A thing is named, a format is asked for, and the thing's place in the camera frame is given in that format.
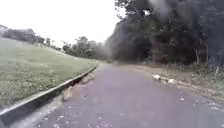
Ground green grass slope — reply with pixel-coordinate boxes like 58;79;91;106
0;37;99;109

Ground grey concrete kerb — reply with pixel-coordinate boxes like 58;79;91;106
0;65;98;126

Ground pale broken branch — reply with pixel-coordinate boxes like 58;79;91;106
152;74;177;84

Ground grey asphalt path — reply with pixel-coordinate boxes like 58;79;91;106
9;62;224;128

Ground distant row of trees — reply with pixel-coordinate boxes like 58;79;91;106
0;24;109;61

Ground leaf-strewn dirt verge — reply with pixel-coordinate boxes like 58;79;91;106
126;61;224;104

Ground dense wood of trees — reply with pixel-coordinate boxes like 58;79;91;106
104;0;224;73

